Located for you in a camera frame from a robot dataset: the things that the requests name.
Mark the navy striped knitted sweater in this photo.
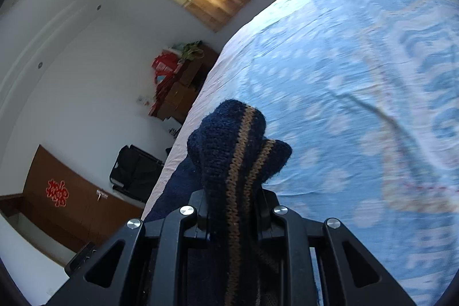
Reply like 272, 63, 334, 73
145, 100, 292, 305

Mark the red double happiness decal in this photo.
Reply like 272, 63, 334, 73
45, 179, 69, 207

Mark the brown wooden door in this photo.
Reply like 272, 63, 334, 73
1, 146, 142, 252

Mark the white paper bag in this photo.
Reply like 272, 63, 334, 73
166, 118, 182, 139

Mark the red bag on desk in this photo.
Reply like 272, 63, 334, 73
152, 50, 179, 85

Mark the brown wooden desk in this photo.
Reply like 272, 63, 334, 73
149, 43, 219, 124

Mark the pink and blue bed sheet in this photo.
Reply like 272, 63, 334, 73
145, 0, 458, 305

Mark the green plant on desk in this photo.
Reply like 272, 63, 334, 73
177, 40, 205, 62

